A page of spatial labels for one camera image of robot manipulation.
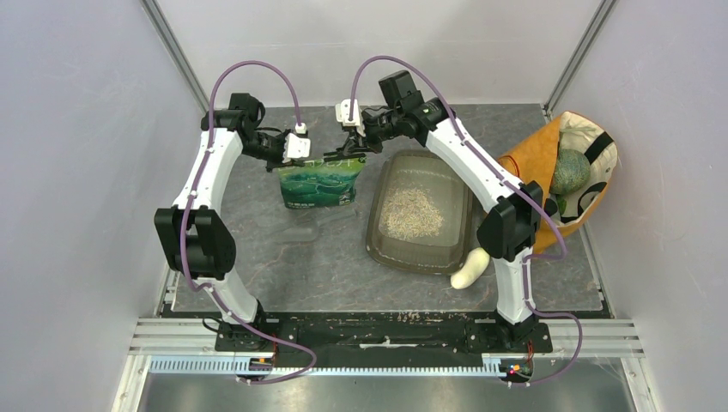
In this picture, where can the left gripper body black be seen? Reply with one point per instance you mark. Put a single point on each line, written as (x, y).
(268, 148)

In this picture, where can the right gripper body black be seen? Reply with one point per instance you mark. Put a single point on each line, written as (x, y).
(381, 127)

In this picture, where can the black bag clip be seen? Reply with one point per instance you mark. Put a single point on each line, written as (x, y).
(344, 154)

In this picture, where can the green litter bag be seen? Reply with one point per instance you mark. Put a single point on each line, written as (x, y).
(320, 184)

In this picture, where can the clear plastic scoop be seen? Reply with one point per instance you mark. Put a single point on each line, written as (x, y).
(310, 230)

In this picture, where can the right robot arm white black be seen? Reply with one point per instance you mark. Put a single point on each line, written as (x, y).
(508, 232)

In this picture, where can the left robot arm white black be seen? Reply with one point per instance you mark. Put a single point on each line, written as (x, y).
(193, 236)

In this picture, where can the grey plastic litter box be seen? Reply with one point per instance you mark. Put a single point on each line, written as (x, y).
(440, 255)

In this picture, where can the poured litter granules pile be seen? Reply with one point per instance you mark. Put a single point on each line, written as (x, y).
(410, 213)

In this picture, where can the orange tote bag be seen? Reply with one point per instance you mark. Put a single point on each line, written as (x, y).
(535, 159)

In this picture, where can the white radish toy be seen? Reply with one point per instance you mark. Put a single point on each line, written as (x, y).
(474, 266)

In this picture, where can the green melon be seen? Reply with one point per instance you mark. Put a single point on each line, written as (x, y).
(572, 171)

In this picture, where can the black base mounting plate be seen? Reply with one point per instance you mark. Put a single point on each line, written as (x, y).
(382, 339)

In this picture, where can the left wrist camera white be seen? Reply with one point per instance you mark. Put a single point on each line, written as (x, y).
(297, 145)

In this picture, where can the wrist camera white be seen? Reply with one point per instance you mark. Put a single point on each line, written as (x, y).
(297, 145)
(348, 115)

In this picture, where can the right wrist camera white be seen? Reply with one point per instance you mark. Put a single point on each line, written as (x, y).
(348, 115)

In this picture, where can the aluminium frame rail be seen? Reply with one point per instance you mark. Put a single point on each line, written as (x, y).
(602, 338)

